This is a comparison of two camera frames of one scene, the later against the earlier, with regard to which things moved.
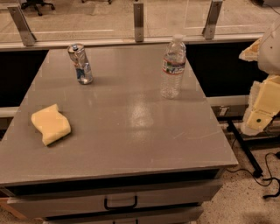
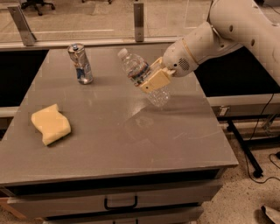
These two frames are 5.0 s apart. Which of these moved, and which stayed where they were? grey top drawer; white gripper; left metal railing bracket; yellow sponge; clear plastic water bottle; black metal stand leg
Moved: white gripper; clear plastic water bottle
Stayed: left metal railing bracket; grey top drawer; black metal stand leg; yellow sponge
